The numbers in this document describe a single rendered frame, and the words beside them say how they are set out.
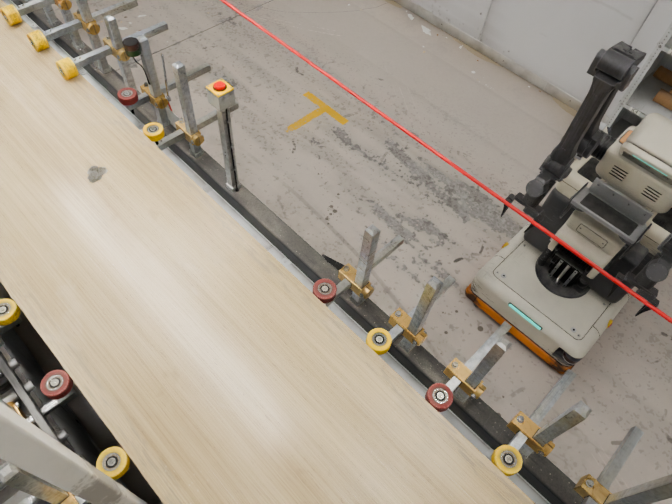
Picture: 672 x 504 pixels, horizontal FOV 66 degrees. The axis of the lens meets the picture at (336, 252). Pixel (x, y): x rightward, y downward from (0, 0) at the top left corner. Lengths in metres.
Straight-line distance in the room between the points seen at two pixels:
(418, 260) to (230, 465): 1.77
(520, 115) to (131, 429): 3.27
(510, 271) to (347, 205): 1.03
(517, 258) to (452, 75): 1.84
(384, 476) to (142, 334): 0.83
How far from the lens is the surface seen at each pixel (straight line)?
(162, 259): 1.85
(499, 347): 1.51
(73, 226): 2.03
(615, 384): 3.01
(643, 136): 1.92
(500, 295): 2.67
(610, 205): 2.10
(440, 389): 1.65
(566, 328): 2.68
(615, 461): 1.88
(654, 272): 1.78
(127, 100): 2.43
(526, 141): 3.84
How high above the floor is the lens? 2.41
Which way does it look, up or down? 56 degrees down
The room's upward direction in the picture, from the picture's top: 7 degrees clockwise
